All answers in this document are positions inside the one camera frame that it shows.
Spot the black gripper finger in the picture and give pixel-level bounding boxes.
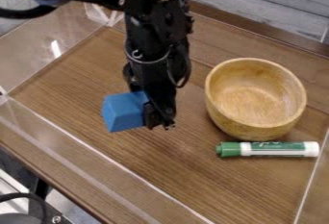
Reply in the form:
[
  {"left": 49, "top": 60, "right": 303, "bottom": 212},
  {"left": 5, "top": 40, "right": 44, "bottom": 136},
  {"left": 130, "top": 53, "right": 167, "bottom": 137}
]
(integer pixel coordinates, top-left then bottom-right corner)
[
  {"left": 123, "top": 72, "right": 143, "bottom": 92},
  {"left": 143, "top": 102, "right": 176, "bottom": 130}
]

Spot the black metal bracket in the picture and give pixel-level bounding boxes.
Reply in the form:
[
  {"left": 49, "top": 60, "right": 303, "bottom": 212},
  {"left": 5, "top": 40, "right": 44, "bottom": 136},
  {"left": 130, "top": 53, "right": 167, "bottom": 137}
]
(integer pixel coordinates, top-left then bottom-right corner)
[{"left": 41, "top": 206, "right": 73, "bottom": 224}]

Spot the blue foam block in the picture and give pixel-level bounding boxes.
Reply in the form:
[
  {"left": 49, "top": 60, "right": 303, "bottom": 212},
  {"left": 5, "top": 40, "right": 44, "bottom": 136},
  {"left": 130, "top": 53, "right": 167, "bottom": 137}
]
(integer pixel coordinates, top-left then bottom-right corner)
[{"left": 102, "top": 91, "right": 148, "bottom": 133}]

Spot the clear acrylic tray wall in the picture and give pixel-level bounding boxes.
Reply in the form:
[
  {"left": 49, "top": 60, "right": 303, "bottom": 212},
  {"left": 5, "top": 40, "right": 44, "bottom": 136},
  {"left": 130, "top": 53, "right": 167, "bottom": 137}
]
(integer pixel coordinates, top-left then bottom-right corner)
[{"left": 0, "top": 3, "right": 329, "bottom": 224}]

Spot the green Expo marker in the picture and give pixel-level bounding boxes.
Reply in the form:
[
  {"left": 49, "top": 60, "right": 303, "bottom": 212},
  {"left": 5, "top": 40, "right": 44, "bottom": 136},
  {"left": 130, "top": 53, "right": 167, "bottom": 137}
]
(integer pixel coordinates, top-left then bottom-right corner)
[{"left": 215, "top": 141, "right": 320, "bottom": 158}]

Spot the black cable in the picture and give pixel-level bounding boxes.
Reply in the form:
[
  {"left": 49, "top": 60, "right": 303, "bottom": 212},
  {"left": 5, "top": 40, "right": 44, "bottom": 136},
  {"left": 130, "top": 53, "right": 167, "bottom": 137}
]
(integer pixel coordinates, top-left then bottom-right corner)
[{"left": 0, "top": 192, "right": 55, "bottom": 224}]

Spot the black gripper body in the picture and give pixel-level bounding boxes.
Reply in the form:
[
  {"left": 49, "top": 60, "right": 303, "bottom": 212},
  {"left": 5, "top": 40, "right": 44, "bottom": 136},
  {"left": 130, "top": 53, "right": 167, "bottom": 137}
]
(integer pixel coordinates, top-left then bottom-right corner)
[{"left": 123, "top": 49, "right": 191, "bottom": 113}]

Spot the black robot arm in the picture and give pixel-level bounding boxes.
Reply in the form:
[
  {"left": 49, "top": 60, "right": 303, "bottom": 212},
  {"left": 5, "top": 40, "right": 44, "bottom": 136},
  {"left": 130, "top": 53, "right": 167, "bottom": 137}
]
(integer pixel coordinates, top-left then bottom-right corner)
[{"left": 0, "top": 0, "right": 194, "bottom": 133}]

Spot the brown wooden bowl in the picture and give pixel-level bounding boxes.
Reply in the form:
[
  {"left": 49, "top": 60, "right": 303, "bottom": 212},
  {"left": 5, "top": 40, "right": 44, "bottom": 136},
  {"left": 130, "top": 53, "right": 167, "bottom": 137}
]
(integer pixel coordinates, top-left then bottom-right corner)
[{"left": 204, "top": 58, "right": 307, "bottom": 141}]

